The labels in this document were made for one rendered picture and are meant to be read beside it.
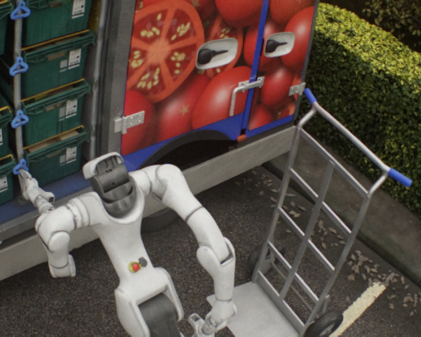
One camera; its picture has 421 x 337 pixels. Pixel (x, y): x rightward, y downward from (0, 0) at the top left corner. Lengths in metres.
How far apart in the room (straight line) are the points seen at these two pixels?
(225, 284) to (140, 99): 1.06
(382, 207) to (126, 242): 2.62
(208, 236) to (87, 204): 0.40
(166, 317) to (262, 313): 1.25
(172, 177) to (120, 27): 0.77
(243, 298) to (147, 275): 1.36
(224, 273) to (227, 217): 1.81
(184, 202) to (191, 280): 1.39
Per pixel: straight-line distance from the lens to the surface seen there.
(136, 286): 1.65
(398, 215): 3.87
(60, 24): 2.17
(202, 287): 2.98
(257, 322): 2.86
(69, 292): 2.89
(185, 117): 2.68
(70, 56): 2.26
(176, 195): 1.67
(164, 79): 2.44
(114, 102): 2.31
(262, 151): 3.41
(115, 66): 2.22
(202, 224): 1.64
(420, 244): 3.74
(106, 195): 1.53
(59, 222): 1.52
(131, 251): 1.64
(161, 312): 1.73
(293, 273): 2.68
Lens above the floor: 2.26
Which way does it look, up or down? 36 degrees down
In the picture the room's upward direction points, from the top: 9 degrees clockwise
